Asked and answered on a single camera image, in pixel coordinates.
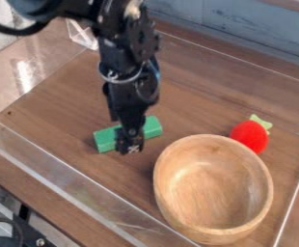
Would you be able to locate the green rectangular block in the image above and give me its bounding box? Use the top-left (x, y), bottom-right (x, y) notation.
top-left (93, 116), bottom-right (162, 153)

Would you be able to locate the clear acrylic front wall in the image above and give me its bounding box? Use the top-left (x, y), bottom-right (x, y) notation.
top-left (0, 124), bottom-right (200, 247)

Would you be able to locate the black cable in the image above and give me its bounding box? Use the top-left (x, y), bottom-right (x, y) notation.
top-left (0, 218), bottom-right (26, 247)

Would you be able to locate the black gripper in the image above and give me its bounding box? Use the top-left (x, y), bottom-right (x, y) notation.
top-left (102, 69), bottom-right (160, 154)

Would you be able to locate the black metal clamp stand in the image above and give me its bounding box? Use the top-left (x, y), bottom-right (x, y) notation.
top-left (0, 206), bottom-right (55, 247)

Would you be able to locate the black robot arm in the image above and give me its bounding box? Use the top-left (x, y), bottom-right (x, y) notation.
top-left (7, 0), bottom-right (160, 154)

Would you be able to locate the brown wooden bowl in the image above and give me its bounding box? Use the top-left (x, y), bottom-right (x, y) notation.
top-left (153, 134), bottom-right (273, 245)

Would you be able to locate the red plush strawberry toy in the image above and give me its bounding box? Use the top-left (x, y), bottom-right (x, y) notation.
top-left (229, 114), bottom-right (273, 154)

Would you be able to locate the clear acrylic corner bracket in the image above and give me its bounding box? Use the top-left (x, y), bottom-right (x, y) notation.
top-left (65, 19), bottom-right (97, 50)

